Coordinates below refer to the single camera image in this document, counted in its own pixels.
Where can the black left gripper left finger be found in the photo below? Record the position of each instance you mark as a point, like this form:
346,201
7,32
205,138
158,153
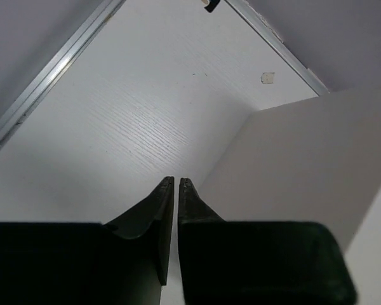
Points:
124,261

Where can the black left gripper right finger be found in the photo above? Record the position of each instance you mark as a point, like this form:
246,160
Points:
257,262

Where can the white drawer cabinet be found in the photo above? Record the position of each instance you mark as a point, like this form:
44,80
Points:
316,160

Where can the beige sticker on table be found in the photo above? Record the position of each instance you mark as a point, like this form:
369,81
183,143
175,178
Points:
267,78

